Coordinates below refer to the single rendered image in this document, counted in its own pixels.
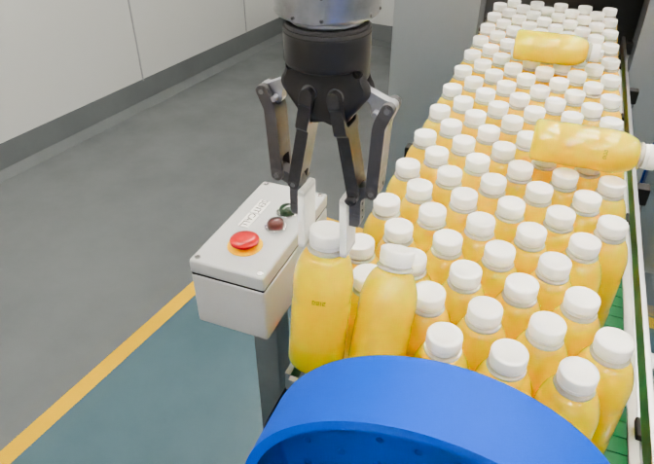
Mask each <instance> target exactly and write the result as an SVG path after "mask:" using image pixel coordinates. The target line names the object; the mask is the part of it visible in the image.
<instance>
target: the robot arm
mask: <svg viewBox="0 0 654 464"><path fill-rule="evenodd" d="M272 4H273V9H274V12H275V13H276V14H277V15H278V16H279V17H280V18H283V19H285V21H284V22H283V23H282V32H283V56H284V60H285V68H284V71H283V73H282V75H281V77H278V78H276V77H269V78H268V79H267V80H266V81H264V82H263V83H262V84H260V85H259V86H258V87H257V88H256V93H257V95H258V97H259V100H260V102H261V104H262V107H263V109H264V114H265V123H266V132H267V139H268V148H269V157H270V165H271V174H272V178H273V179H274V180H277V181H278V180H282V181H284V182H286V183H287V184H288V186H289V188H290V209H291V211H292V213H295V214H298V246H299V247H302V248H304V247H306V245H307V244H308V243H309V228H310V226H311V225H312V224H313V223H315V179H314V178H309V179H308V180H307V178H308V176H309V175H310V172H309V167H310V162H311V157H312V151H313V146H314V141H315V135H316V131H317V126H318V123H320V122H324V123H326V124H328V125H331V126H332V128H333V133H334V136H335V137H336V138H337V142H338V147H339V153H340V159H341V164H342V170H343V176H344V180H345V193H344V194H343V196H342V197H341V199H340V257H342V258H346V256H347V255H348V253H349V252H350V250H351V248H352V247H353V245H354V243H355V228H358V227H359V225H360V224H361V222H362V220H363V218H364V216H365V198H367V199H369V200H374V199H376V198H377V196H378V195H379V193H380V191H381V190H382V188H383V186H384V181H385V174H386V167H387V159H388V151H389V143H390V135H391V128H392V120H393V118H394V116H395V115H396V113H397V111H398V109H399V107H400V106H401V103H402V100H401V98H400V97H399V96H398V95H391V96H390V97H389V96H387V95H385V94H384V93H382V92H380V91H379V90H377V89H375V83H374V81H373V79H372V76H371V73H370V64H371V45H372V23H371V22H370V19H372V18H374V17H375V16H376V15H377V14H378V13H379V12H380V10H381V9H382V0H272ZM286 92H287V93H288V95H289V96H290V98H291V99H292V101H293V102H294V104H295V105H296V107H297V108H298V112H297V118H296V123H295V128H296V135H295V141H294V147H293V154H292V157H291V147H290V136H289V125H288V115H287V105H286V100H285V97H286ZM366 101H368V102H369V103H370V105H371V117H372V118H373V119H375V121H374V123H373V127H372V132H371V141H370V150H369V159H368V168H367V178H366V177H365V170H364V164H363V159H362V152H361V146H360V139H359V133H358V123H359V121H358V114H357V112H358V111H359V109H360V108H361V107H362V106H363V105H364V104H365V102H366Z"/></svg>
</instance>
